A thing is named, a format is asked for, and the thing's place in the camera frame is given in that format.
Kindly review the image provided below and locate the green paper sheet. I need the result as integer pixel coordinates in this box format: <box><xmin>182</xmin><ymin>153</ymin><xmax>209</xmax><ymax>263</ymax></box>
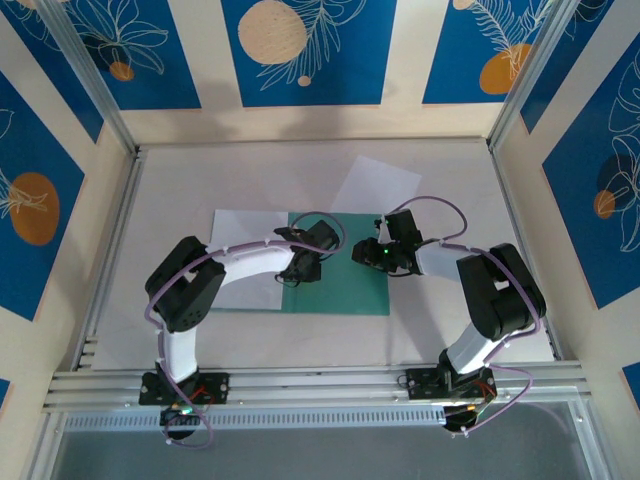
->
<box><xmin>280</xmin><ymin>212</ymin><xmax>391</xmax><ymax>317</ymax></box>

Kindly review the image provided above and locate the white paper sheet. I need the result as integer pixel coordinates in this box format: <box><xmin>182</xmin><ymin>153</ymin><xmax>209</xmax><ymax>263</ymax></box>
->
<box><xmin>328</xmin><ymin>154</ymin><xmax>424</xmax><ymax>215</ymax></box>
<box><xmin>209</xmin><ymin>208</ymin><xmax>291</xmax><ymax>312</ymax></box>

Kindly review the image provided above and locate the small black electronics module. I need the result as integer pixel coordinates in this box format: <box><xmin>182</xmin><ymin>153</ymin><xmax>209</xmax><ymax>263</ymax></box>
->
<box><xmin>443</xmin><ymin>403</ymin><xmax>484</xmax><ymax>432</ymax></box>
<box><xmin>159</xmin><ymin>407</ymin><xmax>202</xmax><ymax>427</ymax></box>

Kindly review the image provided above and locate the grey lower panel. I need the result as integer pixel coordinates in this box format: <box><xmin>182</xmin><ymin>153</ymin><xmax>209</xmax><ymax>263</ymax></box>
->
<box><xmin>49</xmin><ymin>402</ymin><xmax>594</xmax><ymax>480</ymax></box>

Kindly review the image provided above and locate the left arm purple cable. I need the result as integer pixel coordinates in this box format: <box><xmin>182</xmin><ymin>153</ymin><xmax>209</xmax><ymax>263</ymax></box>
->
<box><xmin>143</xmin><ymin>212</ymin><xmax>349</xmax><ymax>450</ymax></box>

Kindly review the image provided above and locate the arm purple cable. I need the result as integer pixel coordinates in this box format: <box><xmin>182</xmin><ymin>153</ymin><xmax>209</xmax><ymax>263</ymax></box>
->
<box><xmin>143</xmin><ymin>212</ymin><xmax>349</xmax><ymax>450</ymax></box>
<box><xmin>384</xmin><ymin>195</ymin><xmax>544</xmax><ymax>439</ymax></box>

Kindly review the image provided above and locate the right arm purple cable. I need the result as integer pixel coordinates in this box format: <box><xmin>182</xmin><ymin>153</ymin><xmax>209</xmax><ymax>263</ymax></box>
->
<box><xmin>384</xmin><ymin>195</ymin><xmax>544</xmax><ymax>439</ymax></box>

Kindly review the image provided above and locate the aluminium mounting rail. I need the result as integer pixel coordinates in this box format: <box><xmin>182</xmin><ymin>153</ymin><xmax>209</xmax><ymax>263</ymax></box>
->
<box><xmin>42</xmin><ymin>360</ymin><xmax>595</xmax><ymax>415</ymax></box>

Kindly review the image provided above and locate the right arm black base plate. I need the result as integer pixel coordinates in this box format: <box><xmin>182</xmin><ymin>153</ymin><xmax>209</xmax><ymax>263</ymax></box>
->
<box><xmin>404</xmin><ymin>366</ymin><xmax>497</xmax><ymax>402</ymax></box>

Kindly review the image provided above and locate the aluminium side rail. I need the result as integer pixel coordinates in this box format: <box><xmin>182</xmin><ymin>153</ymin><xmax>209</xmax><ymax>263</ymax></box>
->
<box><xmin>487</xmin><ymin>139</ymin><xmax>565</xmax><ymax>362</ymax></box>
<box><xmin>69</xmin><ymin>147</ymin><xmax>146</xmax><ymax>374</ymax></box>

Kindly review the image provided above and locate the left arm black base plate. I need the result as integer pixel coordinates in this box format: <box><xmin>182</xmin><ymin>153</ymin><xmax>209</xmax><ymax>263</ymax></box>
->
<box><xmin>138</xmin><ymin>370</ymin><xmax>231</xmax><ymax>407</ymax></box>

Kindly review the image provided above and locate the slotted grey cable duct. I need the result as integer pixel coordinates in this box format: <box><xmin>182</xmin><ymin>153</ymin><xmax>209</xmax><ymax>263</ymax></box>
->
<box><xmin>62</xmin><ymin>403</ymin><xmax>449</xmax><ymax>432</ymax></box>

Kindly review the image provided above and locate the blue floral wall panel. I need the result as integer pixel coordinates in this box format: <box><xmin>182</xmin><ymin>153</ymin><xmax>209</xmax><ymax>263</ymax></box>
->
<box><xmin>542</xmin><ymin>47</ymin><xmax>640</xmax><ymax>310</ymax></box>
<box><xmin>0</xmin><ymin>0</ymin><xmax>105</xmax><ymax>145</ymax></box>
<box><xmin>422</xmin><ymin>0</ymin><xmax>559</xmax><ymax>106</ymax></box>
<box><xmin>221</xmin><ymin>0</ymin><xmax>399</xmax><ymax>108</ymax></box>
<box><xmin>0</xmin><ymin>69</ymin><xmax>87</xmax><ymax>322</ymax></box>
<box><xmin>519</xmin><ymin>0</ymin><xmax>619</xmax><ymax>135</ymax></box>
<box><xmin>62</xmin><ymin>0</ymin><xmax>203</xmax><ymax>112</ymax></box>

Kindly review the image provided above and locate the aluminium frame post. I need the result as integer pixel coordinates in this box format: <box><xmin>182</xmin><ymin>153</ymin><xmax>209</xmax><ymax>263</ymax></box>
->
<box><xmin>485</xmin><ymin>0</ymin><xmax>586</xmax><ymax>154</ymax></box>
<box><xmin>35</xmin><ymin>0</ymin><xmax>141</xmax><ymax>156</ymax></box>

